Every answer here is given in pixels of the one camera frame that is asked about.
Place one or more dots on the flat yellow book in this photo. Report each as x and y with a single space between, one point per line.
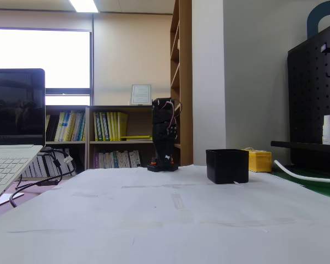
137 137

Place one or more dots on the dark teal arched board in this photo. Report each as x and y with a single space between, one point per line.
313 19

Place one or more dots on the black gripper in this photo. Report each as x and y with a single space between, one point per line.
163 135

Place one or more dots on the framed certificate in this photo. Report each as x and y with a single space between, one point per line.
141 94

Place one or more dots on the white card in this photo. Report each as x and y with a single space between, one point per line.
8 198

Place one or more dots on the black shelf rail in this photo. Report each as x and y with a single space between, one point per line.
297 145

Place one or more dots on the low dark wooden bookshelf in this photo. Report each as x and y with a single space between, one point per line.
137 121
67 143

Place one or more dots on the black pegboard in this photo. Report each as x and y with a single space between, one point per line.
308 96

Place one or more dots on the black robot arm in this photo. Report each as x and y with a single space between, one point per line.
160 110

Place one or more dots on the ceiling light panel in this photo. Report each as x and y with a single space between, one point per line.
83 5

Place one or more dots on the window with dark frame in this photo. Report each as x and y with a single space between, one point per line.
41 57

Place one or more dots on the yellow cardboard box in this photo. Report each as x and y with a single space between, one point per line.
261 162

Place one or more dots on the wide yellow binder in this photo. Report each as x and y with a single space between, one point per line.
123 123

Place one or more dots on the black square cup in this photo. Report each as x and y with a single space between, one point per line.
226 166

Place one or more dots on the tall brown wooden bookshelf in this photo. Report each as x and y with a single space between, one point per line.
185 82

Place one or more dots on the white plastic bottle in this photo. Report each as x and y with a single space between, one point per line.
328 132

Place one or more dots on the white laptop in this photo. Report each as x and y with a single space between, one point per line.
16 110

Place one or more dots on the green desk mat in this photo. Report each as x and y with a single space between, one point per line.
319 187

